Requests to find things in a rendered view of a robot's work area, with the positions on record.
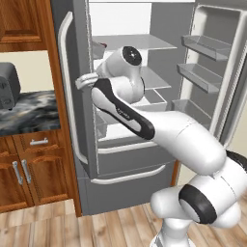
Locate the clear fridge crisper drawer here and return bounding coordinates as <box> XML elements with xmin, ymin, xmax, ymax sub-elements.
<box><xmin>130</xmin><ymin>89</ymin><xmax>169</xmax><ymax>113</ymax></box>

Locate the small glass fridge shelf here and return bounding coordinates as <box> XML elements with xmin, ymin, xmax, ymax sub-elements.
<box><xmin>138</xmin><ymin>66</ymin><xmax>173</xmax><ymax>92</ymax></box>

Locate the grey fridge door long handle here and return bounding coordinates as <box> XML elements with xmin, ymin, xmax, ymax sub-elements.
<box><xmin>51</xmin><ymin>0</ymin><xmax>99</xmax><ymax>181</ymax></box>

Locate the long pale freezer drawer handle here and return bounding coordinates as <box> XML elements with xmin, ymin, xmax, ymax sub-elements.
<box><xmin>90</xmin><ymin>164</ymin><xmax>167</xmax><ymax>186</ymax></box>

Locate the large grey freezer drawer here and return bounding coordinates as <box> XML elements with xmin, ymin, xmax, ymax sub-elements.
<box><xmin>77</xmin><ymin>162</ymin><xmax>177</xmax><ymax>217</ymax></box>

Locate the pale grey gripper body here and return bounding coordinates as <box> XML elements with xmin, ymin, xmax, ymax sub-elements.
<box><xmin>75</xmin><ymin>72</ymin><xmax>99</xmax><ymax>92</ymax></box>

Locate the tall wooden side panel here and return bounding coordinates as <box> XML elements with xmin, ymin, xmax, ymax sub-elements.
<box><xmin>41</xmin><ymin>0</ymin><xmax>83</xmax><ymax>218</ymax></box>

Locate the narrow wooden drawer front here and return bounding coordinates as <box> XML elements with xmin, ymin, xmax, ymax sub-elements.
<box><xmin>0</xmin><ymin>134</ymin><xmax>17</xmax><ymax>156</ymax></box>

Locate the grey fridge door with bins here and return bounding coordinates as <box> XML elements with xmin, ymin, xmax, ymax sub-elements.
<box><xmin>172</xmin><ymin>3</ymin><xmax>247</xmax><ymax>150</ymax></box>

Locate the large glass fridge shelf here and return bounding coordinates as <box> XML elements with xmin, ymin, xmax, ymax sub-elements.
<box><xmin>92</xmin><ymin>33</ymin><xmax>178</xmax><ymax>53</ymax></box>

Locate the small grey freezer drawer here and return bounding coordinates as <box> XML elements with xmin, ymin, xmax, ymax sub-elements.
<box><xmin>96</xmin><ymin>141</ymin><xmax>177</xmax><ymax>178</ymax></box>

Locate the wooden base cupboard door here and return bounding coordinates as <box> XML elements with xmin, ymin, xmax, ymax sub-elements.
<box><xmin>18</xmin><ymin>147</ymin><xmax>71</xmax><ymax>206</ymax></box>
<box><xmin>0</xmin><ymin>151</ymin><xmax>36</xmax><ymax>214</ymax></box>

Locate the silver drawer handle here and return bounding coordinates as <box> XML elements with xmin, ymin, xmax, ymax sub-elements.
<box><xmin>29</xmin><ymin>137</ymin><xmax>49</xmax><ymax>147</ymax></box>

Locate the silver cupboard door handle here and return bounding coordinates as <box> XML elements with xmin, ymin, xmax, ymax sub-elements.
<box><xmin>12</xmin><ymin>160</ymin><xmax>24</xmax><ymax>186</ymax></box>
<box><xmin>20</xmin><ymin>158</ymin><xmax>33</xmax><ymax>184</ymax></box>

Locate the wooden wall cupboard door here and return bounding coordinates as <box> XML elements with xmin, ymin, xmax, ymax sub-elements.
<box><xmin>0</xmin><ymin>0</ymin><xmax>49</xmax><ymax>52</ymax></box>

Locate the grey toaster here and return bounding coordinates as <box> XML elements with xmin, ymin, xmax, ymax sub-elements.
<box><xmin>0</xmin><ymin>62</ymin><xmax>22</xmax><ymax>111</ymax></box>

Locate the short pale freezer drawer handle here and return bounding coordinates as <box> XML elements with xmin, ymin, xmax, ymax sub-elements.
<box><xmin>97</xmin><ymin>141</ymin><xmax>158</xmax><ymax>155</ymax></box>

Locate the grey fridge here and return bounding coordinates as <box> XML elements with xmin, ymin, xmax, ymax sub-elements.
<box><xmin>51</xmin><ymin>0</ymin><xmax>247</xmax><ymax>217</ymax></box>

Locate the clear fridge door bin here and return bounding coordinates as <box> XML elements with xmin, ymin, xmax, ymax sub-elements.
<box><xmin>180</xmin><ymin>34</ymin><xmax>233</xmax><ymax>63</ymax></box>
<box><xmin>171</xmin><ymin>98</ymin><xmax>213</xmax><ymax>129</ymax></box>
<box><xmin>176</xmin><ymin>62</ymin><xmax>223</xmax><ymax>95</ymax></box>

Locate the long pale fridge door handle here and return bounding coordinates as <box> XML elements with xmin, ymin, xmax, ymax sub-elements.
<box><xmin>57</xmin><ymin>11</ymin><xmax>90</xmax><ymax>166</ymax></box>

